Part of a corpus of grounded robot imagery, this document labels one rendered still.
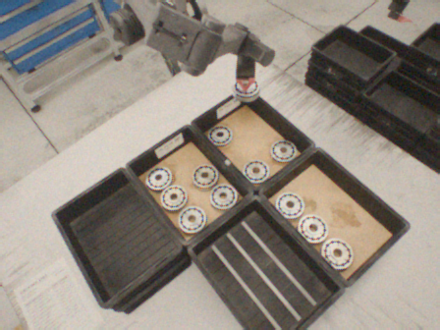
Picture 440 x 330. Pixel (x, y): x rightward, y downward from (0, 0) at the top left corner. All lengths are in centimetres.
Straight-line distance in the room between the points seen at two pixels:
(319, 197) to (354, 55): 125
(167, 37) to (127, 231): 77
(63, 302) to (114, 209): 39
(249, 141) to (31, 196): 99
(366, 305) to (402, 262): 22
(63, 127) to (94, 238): 167
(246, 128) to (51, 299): 101
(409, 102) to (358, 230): 122
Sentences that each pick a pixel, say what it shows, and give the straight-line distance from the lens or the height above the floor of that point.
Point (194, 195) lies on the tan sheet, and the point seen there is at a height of 83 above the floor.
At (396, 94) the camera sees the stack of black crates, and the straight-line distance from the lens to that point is 227.
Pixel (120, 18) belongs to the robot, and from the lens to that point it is 178.
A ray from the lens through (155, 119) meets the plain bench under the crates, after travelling 160.
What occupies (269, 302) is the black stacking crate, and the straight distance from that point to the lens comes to 108.
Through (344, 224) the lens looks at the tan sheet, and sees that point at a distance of 119.
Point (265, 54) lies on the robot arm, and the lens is 101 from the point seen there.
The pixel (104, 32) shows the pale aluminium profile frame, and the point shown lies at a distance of 295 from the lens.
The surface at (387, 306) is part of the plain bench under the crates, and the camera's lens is 131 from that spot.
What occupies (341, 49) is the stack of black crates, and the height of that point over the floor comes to 49.
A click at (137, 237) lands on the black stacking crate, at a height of 83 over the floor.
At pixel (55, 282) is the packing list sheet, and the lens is 141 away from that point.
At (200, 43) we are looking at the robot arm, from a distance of 63.
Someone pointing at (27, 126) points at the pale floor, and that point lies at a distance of 297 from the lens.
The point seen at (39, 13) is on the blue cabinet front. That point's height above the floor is 64.
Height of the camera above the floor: 190
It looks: 61 degrees down
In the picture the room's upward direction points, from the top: 8 degrees counter-clockwise
